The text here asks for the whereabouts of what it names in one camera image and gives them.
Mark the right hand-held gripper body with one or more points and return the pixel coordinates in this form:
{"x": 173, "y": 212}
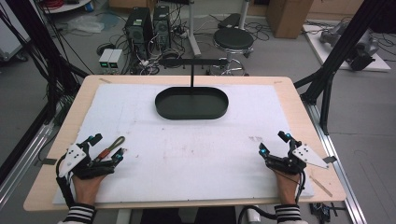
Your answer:
{"x": 306, "y": 154}

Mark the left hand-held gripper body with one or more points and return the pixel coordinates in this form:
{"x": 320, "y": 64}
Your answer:
{"x": 74, "y": 155}

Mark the person's left hand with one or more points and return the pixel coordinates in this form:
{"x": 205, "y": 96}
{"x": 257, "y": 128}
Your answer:
{"x": 87, "y": 189}

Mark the person's right hand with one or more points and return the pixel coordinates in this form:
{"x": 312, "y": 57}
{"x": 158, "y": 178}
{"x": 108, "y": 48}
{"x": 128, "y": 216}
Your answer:
{"x": 287, "y": 186}

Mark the black tape piece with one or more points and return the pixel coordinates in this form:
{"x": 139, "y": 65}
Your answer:
{"x": 49, "y": 161}
{"x": 330, "y": 159}

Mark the thin wooden stick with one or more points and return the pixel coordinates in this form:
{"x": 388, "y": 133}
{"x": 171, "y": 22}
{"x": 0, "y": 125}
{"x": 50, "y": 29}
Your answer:
{"x": 320, "y": 186}

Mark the white foam mat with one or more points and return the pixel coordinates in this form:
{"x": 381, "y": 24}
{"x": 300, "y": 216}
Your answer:
{"x": 193, "y": 149}

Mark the white power supply unit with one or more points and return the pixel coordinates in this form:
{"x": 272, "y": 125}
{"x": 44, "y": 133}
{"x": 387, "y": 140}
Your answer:
{"x": 105, "y": 59}
{"x": 115, "y": 59}

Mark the black oval tray hanger stand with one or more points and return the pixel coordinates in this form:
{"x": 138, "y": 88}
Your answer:
{"x": 191, "y": 104}

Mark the white floor board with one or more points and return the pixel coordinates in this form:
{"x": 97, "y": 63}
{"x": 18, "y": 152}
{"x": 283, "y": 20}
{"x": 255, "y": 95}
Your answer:
{"x": 320, "y": 53}

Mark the black round stool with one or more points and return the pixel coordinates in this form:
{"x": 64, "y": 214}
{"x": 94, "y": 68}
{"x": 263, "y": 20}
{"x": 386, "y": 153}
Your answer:
{"x": 233, "y": 40}

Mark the black device on board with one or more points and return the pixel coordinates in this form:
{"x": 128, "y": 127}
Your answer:
{"x": 361, "y": 57}

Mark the grey device on board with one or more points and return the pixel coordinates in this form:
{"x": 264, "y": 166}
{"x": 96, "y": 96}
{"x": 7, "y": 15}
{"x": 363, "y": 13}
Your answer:
{"x": 331, "y": 34}

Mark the clear plastic bag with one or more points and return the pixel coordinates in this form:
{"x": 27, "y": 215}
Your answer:
{"x": 85, "y": 24}

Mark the large black computer tower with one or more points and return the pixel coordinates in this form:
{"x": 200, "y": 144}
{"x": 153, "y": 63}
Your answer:
{"x": 138, "y": 31}

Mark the brown cardboard box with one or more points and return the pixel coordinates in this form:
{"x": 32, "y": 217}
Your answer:
{"x": 288, "y": 17}

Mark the black flat pedal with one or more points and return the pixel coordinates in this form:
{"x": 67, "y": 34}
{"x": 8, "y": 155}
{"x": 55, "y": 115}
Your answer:
{"x": 229, "y": 20}

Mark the slim black computer tower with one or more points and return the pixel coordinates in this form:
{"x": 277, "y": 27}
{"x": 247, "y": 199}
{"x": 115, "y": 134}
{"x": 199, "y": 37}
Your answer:
{"x": 162, "y": 26}

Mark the white desk leg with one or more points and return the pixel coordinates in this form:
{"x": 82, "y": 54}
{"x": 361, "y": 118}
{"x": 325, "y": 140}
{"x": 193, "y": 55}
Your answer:
{"x": 193, "y": 28}

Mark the aluminium rail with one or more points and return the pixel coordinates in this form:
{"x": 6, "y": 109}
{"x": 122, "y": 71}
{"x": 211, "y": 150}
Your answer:
{"x": 21, "y": 165}
{"x": 339, "y": 174}

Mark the black metal frame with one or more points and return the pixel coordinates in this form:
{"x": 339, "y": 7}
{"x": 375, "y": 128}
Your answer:
{"x": 339, "y": 46}
{"x": 40, "y": 43}

